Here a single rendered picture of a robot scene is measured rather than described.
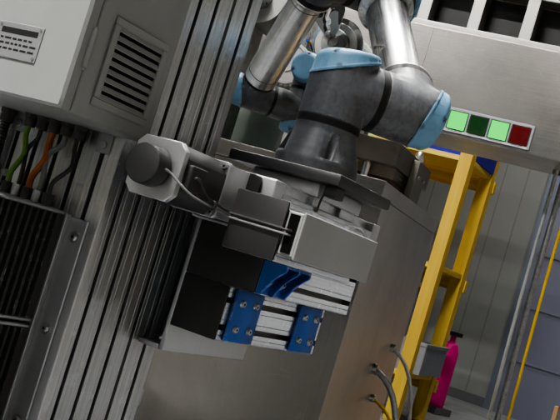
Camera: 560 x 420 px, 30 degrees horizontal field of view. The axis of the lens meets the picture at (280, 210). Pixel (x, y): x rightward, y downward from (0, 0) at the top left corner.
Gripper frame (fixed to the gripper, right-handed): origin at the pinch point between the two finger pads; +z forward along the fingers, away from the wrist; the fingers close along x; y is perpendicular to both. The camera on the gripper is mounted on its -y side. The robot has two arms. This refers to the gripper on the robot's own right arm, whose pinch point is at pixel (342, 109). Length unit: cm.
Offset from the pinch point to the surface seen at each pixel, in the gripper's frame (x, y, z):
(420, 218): -26.0, -21.7, 11.4
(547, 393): -26, -82, 624
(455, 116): -23.0, 10.6, 29.4
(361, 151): -10.3, -10.5, -6.4
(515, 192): 46, 73, 641
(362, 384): -26, -67, 2
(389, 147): -17.3, -7.8, -6.4
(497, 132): -35.7, 8.7, 29.4
